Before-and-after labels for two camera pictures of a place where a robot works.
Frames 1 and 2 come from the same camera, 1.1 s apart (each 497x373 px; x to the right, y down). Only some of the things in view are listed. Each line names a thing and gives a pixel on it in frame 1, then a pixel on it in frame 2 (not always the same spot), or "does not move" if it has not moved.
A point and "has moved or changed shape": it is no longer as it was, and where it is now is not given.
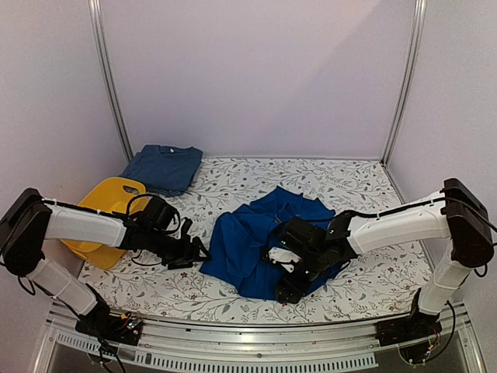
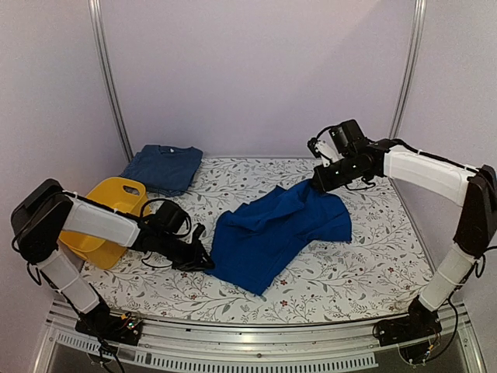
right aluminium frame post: [417, 42] does not move
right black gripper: [283, 286] → [324, 185]
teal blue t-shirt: [166, 168] does not move
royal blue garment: [237, 242] has moved or changed shape
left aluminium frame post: [96, 26] does not move
